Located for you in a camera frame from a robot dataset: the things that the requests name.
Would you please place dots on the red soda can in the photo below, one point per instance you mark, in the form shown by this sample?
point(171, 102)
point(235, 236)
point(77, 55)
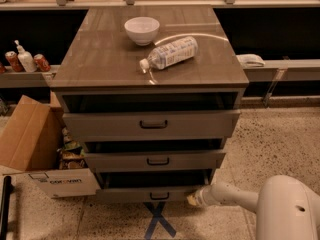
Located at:
point(13, 60)
point(42, 63)

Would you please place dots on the clear plastic water bottle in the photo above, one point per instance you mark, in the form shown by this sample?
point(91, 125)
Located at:
point(170, 54)

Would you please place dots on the grey drawer cabinet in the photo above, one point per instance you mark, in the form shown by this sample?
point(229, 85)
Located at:
point(101, 73)

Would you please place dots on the white folded cloth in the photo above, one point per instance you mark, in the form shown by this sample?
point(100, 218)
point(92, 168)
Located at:
point(250, 60)

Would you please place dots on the black pole left edge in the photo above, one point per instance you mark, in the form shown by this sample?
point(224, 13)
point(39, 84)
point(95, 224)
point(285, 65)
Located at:
point(4, 208)

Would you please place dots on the grey drawer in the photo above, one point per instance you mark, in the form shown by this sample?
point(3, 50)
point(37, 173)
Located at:
point(154, 161)
point(142, 126)
point(156, 186)

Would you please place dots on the red soda can left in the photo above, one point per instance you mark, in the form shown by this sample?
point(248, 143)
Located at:
point(13, 60)

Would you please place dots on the white soap dispenser bottle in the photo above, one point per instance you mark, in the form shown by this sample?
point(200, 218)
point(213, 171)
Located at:
point(25, 58)

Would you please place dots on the red soda can right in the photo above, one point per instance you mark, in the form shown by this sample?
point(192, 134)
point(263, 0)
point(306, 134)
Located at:
point(42, 63)

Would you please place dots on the snack bags in box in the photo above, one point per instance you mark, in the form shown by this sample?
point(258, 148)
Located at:
point(71, 154)

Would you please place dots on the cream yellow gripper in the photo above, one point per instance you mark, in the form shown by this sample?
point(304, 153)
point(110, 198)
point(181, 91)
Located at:
point(201, 196)

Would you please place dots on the white ceramic bowl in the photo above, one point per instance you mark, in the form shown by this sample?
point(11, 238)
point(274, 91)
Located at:
point(142, 30)

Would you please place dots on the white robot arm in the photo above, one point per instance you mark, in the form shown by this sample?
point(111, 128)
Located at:
point(285, 208)

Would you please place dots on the brown cardboard box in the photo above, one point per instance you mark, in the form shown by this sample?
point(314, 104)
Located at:
point(29, 143)

